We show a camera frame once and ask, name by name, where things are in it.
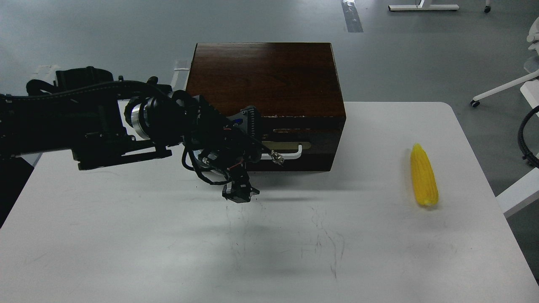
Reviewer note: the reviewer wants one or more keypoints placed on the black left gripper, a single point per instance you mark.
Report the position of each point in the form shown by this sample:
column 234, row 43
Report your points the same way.
column 219, row 146

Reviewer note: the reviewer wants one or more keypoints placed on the dark wooden drawer with handle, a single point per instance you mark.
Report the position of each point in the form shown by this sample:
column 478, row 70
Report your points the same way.
column 304, row 149

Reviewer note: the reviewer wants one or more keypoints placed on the yellow corn cob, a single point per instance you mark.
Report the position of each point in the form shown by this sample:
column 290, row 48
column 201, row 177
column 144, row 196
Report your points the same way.
column 423, row 178

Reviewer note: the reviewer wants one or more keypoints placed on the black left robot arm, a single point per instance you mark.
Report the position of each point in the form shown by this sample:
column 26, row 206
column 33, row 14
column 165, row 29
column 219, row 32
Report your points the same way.
column 107, row 122

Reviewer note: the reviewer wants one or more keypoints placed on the dark wooden drawer cabinet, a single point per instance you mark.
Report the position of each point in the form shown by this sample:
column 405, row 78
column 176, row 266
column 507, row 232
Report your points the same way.
column 293, row 85

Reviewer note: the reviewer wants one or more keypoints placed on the white rolling stand base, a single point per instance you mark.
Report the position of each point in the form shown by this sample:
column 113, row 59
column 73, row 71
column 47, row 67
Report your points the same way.
column 533, row 40

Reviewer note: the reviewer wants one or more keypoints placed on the white desk leg frame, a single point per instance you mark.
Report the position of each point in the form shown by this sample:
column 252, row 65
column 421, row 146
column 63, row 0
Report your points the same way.
column 424, row 5

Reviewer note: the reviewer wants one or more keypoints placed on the white table frame bar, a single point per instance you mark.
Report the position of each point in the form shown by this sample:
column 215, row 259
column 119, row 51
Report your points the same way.
column 519, row 195

